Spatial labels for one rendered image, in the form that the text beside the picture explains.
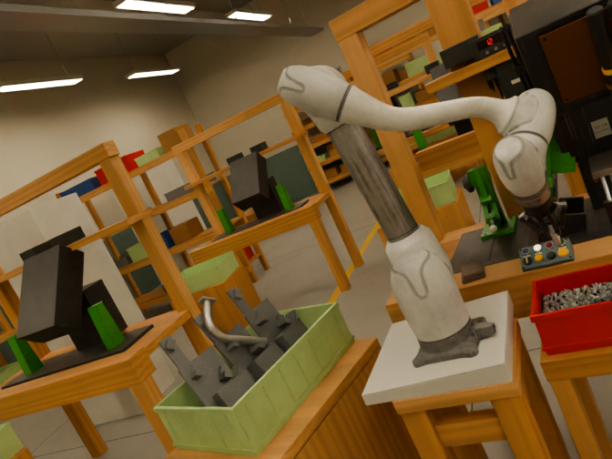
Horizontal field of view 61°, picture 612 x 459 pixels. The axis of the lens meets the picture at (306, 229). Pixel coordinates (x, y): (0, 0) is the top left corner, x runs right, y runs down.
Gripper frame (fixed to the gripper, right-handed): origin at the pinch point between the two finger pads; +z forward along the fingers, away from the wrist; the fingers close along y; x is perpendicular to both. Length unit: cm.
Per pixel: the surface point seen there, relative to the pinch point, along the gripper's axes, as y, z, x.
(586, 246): 5.9, 16.4, 4.2
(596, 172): 14.9, -4.6, 14.0
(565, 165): 6.8, 6.1, 29.4
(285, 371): -85, -12, -33
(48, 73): -759, 46, 643
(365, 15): -45, -35, 103
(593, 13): 26, -43, 32
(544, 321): -6.0, -7.2, -29.7
